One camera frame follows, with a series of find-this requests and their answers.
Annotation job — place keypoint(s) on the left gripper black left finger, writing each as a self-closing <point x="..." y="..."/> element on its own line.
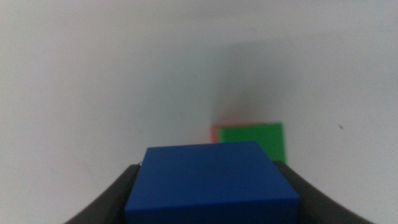
<point x="115" y="199"/>

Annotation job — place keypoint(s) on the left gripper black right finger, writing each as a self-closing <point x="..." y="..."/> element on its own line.
<point x="317" y="208"/>

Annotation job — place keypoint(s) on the green cube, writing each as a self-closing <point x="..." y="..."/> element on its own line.
<point x="264" y="140"/>

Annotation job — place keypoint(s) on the blue cube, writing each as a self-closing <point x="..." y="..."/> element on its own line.
<point x="211" y="183"/>

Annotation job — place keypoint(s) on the red cube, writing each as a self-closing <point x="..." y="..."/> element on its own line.
<point x="213" y="134"/>

